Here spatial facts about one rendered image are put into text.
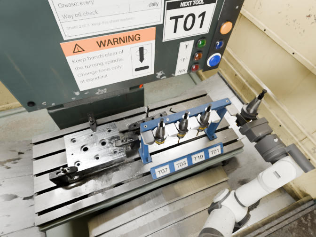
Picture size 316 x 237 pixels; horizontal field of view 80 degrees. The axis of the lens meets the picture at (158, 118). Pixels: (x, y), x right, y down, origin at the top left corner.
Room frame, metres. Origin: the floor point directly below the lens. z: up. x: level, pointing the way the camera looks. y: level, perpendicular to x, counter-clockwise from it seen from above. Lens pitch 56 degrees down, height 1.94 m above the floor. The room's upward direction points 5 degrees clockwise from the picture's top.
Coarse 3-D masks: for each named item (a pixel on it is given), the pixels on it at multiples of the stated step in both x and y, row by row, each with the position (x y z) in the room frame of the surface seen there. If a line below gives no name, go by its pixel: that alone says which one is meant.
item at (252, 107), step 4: (256, 96) 0.47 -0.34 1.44; (252, 100) 0.47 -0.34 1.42; (256, 100) 0.46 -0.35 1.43; (260, 100) 0.45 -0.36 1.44; (248, 104) 0.47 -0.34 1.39; (252, 104) 0.46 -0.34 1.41; (256, 104) 0.45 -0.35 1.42; (260, 104) 0.45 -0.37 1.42; (248, 108) 0.46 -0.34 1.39; (252, 108) 0.45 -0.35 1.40; (256, 108) 0.45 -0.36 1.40; (252, 112) 0.45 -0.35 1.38
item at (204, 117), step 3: (204, 111) 0.51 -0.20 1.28; (207, 111) 0.50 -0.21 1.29; (210, 111) 0.50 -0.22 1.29; (201, 114) 0.51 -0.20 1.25; (204, 114) 0.50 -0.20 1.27; (207, 114) 0.49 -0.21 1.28; (201, 117) 0.50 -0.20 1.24; (204, 117) 0.49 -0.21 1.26; (207, 117) 0.49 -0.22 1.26; (201, 120) 0.49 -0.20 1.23; (204, 120) 0.49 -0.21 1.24; (207, 120) 0.49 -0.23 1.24
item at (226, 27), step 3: (225, 24) 0.37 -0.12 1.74; (228, 24) 0.37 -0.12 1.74; (231, 24) 0.37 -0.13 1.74; (222, 27) 0.37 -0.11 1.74; (225, 27) 0.37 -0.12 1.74; (228, 27) 0.37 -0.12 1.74; (231, 27) 0.38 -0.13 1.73; (222, 30) 0.37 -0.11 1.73; (225, 30) 0.37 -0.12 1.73; (228, 30) 0.37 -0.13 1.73; (222, 33) 0.37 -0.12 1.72; (225, 33) 0.37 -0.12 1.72
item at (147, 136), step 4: (144, 132) 0.41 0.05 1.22; (148, 132) 0.41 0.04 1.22; (152, 132) 0.42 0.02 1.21; (144, 136) 0.39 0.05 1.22; (148, 136) 0.39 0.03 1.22; (152, 136) 0.39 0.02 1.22; (144, 140) 0.37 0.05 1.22; (148, 140) 0.37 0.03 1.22; (152, 140) 0.38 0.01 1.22; (148, 144) 0.36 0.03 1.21; (152, 144) 0.36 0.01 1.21
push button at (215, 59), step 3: (213, 57) 0.37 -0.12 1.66; (216, 57) 0.37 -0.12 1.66; (219, 57) 0.37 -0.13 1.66; (210, 60) 0.37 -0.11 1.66; (213, 60) 0.37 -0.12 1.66; (216, 60) 0.37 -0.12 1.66; (219, 60) 0.37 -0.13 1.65; (210, 63) 0.36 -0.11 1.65; (213, 63) 0.37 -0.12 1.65; (216, 63) 0.37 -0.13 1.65
